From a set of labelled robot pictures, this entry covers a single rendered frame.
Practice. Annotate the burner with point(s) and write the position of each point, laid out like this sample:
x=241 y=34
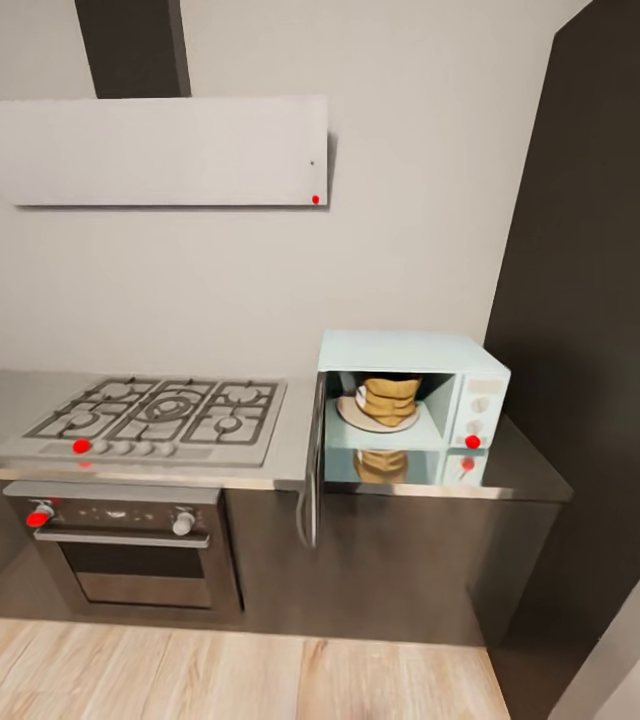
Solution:
x=158 y=419

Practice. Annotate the fridge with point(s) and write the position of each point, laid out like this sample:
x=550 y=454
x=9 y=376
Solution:
x=565 y=320

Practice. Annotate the oven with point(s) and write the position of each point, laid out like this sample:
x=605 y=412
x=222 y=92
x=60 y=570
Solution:
x=140 y=552

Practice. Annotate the popcorn bag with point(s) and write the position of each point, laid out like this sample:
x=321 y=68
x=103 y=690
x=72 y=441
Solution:
x=389 y=397

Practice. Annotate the range hood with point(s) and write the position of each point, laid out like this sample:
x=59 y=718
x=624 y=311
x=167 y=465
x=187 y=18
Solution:
x=145 y=140

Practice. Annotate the microwave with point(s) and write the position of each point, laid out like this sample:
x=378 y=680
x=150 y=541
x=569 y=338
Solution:
x=458 y=402

